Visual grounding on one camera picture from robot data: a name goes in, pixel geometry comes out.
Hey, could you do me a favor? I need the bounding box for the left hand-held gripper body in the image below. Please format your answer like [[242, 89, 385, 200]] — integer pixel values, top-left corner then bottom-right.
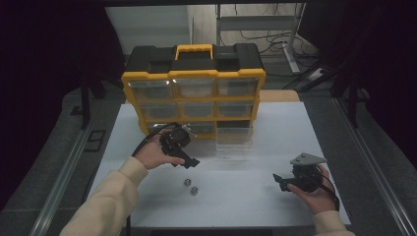
[[158, 123, 198, 164]]

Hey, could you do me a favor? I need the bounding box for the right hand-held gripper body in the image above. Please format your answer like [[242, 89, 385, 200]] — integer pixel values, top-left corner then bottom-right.
[[283, 151, 328, 194]]

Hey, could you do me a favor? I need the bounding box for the single clear plastic drawer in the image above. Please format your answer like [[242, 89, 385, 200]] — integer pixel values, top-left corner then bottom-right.
[[214, 126, 255, 160]]

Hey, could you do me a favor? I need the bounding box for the yellow black organizer case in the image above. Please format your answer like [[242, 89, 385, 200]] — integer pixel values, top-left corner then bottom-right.
[[120, 43, 268, 143]]

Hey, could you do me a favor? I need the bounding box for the person's right hand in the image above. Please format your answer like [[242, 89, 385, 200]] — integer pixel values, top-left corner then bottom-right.
[[287, 163, 339, 215]]

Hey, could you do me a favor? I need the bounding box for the person's left hand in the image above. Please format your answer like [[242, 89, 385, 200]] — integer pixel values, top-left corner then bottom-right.
[[134, 129, 187, 171]]

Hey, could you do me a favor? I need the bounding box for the set of clear organizer drawers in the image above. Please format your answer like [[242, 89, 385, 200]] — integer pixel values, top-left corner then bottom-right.
[[127, 77, 260, 137]]

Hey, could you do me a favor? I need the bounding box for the black metal stand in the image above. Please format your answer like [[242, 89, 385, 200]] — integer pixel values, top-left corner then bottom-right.
[[329, 62, 372, 129], [70, 74, 108, 131]]

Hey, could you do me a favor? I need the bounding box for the white power strip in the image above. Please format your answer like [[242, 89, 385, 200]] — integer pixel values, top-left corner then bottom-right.
[[307, 66, 327, 82]]

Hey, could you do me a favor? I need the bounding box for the white panel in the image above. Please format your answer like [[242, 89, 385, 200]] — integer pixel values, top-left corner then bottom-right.
[[104, 5, 192, 55]]

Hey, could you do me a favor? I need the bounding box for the dark curtain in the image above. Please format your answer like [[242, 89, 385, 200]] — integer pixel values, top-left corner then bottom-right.
[[0, 0, 126, 211], [300, 0, 417, 169]]

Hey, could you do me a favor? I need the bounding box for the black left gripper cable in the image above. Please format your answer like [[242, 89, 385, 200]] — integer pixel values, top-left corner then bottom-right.
[[125, 121, 181, 236]]

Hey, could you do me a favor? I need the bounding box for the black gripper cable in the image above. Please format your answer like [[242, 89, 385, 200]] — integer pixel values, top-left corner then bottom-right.
[[314, 175, 341, 211], [125, 121, 181, 236]]

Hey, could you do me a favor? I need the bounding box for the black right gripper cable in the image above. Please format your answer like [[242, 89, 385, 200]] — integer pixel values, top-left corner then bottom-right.
[[314, 175, 341, 211]]

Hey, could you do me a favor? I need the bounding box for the aluminium rail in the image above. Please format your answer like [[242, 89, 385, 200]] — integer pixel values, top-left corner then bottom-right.
[[29, 120, 96, 236], [331, 97, 417, 236]]

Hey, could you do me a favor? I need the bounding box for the black floor frame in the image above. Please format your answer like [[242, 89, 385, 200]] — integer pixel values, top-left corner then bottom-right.
[[83, 129, 107, 153]]

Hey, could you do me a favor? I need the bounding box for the tangle of black floor cables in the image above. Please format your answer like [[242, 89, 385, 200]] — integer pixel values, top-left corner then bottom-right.
[[233, 3, 322, 59]]

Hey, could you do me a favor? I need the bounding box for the white metal desk frame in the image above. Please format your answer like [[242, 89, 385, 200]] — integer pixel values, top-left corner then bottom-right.
[[214, 3, 308, 75]]

